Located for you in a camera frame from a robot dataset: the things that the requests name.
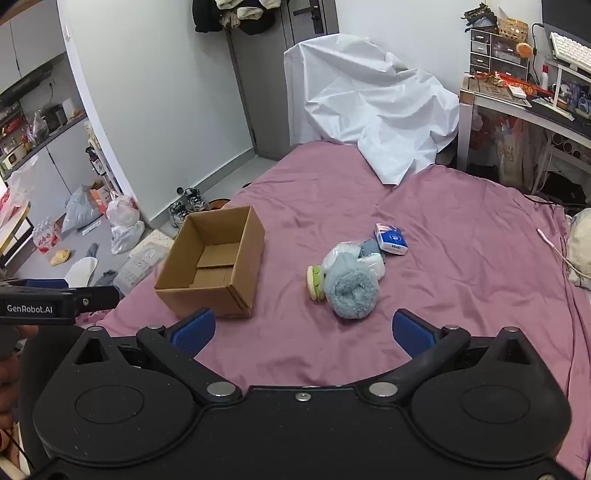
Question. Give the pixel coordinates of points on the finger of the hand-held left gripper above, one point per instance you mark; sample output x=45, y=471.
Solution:
x=94, y=297

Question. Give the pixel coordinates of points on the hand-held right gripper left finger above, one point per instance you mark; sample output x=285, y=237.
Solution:
x=194, y=333

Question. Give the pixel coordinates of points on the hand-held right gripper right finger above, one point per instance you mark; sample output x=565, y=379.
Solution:
x=413, y=334

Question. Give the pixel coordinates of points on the brown cardboard box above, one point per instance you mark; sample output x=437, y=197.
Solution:
x=217, y=267

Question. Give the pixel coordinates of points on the fluffy blue towel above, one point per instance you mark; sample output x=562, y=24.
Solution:
x=352, y=288

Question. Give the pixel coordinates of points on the frayed denim patch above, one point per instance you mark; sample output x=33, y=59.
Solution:
x=369, y=248

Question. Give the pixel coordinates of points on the blue tissue pack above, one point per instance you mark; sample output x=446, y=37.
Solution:
x=392, y=237

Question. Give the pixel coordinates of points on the green and white round sponge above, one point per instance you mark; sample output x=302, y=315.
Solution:
x=316, y=282

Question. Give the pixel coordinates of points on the clear bag of white filling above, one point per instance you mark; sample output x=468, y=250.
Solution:
x=339, y=251

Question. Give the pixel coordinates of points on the person's left hand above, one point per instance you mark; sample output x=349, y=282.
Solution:
x=8, y=392

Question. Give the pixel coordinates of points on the grey cloth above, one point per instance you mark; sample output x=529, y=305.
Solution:
x=107, y=278

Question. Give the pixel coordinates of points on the white slipper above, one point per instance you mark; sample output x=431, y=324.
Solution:
x=81, y=272

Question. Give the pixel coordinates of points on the yellow slipper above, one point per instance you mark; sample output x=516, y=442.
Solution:
x=60, y=257

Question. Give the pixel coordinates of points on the clear wrapped paper package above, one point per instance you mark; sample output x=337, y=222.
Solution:
x=143, y=261

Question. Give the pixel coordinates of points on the pink bedsheet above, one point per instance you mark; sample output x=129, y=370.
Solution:
x=461, y=286

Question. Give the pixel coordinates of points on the pack of water bottles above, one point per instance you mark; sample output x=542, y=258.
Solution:
x=46, y=235

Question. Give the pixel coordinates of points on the wooden side table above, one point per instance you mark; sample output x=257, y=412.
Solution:
x=11, y=230

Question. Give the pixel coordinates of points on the grey plastic bag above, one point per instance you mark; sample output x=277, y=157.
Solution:
x=81, y=210

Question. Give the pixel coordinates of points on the white plastic bag red contents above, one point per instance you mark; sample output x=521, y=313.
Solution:
x=122, y=210

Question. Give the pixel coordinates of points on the orange cardboard box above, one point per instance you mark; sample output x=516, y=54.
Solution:
x=99, y=196

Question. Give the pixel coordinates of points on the grey kitchen cabinet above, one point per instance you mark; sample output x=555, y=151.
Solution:
x=60, y=157

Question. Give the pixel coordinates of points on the cream pillow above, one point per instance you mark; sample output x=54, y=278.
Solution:
x=581, y=249

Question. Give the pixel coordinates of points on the black range hood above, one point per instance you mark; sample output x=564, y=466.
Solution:
x=23, y=87

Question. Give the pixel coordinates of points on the white cloth cover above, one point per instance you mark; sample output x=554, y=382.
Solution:
x=369, y=101

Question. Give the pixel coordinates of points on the white desk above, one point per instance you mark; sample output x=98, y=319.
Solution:
x=498, y=99

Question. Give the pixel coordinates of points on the grey door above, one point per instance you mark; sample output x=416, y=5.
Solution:
x=268, y=92

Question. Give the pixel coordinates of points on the small white bottle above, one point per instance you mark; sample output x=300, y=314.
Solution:
x=545, y=78

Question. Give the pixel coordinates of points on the grey drawer organizer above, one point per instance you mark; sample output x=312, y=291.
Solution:
x=498, y=57

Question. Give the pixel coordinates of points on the orange plush toy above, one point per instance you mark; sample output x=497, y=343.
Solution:
x=523, y=50

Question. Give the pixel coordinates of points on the hanging dark and cream clothes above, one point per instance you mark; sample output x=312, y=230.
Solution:
x=240, y=16

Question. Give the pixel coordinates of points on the wicker basket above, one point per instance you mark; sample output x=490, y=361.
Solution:
x=513, y=28

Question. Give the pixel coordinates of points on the dark clutter on organizer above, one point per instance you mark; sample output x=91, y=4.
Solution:
x=480, y=18

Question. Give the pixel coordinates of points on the white keyboard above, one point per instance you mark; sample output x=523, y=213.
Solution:
x=570, y=50

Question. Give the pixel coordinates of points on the black monitor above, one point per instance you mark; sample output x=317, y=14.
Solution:
x=565, y=16

